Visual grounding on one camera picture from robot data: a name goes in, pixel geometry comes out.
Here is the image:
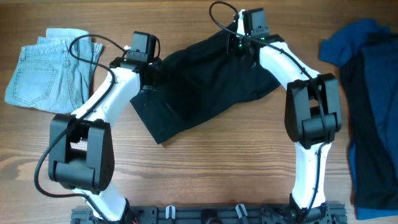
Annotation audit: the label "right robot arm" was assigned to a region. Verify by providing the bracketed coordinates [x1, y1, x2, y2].
[233, 8, 344, 223]

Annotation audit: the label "black shorts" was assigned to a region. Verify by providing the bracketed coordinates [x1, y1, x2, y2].
[131, 30, 280, 144]

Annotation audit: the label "right black cable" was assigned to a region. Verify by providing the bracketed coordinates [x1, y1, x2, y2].
[208, 1, 330, 223]

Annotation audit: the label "dark navy pants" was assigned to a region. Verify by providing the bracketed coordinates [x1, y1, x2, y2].
[340, 33, 397, 210]

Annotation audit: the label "folded light blue jeans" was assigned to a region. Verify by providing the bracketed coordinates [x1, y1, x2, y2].
[4, 28, 103, 114]

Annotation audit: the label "blue polo shirt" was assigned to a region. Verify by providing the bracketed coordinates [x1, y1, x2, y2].
[319, 19, 397, 220]

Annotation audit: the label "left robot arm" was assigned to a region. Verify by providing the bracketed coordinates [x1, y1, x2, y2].
[34, 31, 160, 223]

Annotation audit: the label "black cable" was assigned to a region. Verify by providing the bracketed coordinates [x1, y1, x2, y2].
[208, 1, 330, 223]
[34, 33, 161, 223]

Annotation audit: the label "left black cable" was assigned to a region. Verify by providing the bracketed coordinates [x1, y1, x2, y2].
[34, 33, 161, 223]

